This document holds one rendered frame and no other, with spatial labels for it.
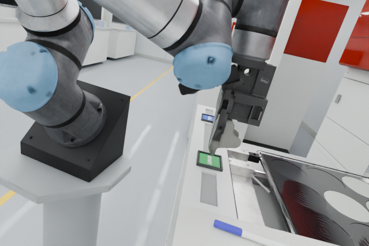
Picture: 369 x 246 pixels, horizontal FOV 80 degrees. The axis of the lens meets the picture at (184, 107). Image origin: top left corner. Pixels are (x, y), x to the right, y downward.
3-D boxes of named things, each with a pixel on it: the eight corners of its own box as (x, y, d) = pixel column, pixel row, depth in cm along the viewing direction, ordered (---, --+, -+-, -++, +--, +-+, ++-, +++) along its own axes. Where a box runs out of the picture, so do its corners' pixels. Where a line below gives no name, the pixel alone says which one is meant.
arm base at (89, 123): (38, 128, 58) (10, 112, 50) (79, 87, 64) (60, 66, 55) (78, 158, 54) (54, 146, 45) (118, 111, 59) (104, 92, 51)
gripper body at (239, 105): (258, 130, 41) (280, 66, 37) (212, 119, 41) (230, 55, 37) (250, 116, 48) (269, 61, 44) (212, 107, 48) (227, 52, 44)
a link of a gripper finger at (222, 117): (219, 145, 41) (233, 101, 39) (212, 143, 42) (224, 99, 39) (218, 134, 46) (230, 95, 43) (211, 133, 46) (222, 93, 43)
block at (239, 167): (249, 171, 63) (252, 162, 62) (251, 178, 60) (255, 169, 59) (222, 164, 63) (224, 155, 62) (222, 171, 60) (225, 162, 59)
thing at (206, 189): (212, 140, 90) (221, 109, 86) (214, 283, 38) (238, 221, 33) (190, 135, 91) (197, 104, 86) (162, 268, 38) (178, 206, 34)
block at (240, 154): (245, 156, 70) (247, 149, 69) (246, 162, 67) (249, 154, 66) (221, 150, 71) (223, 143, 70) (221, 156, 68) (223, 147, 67)
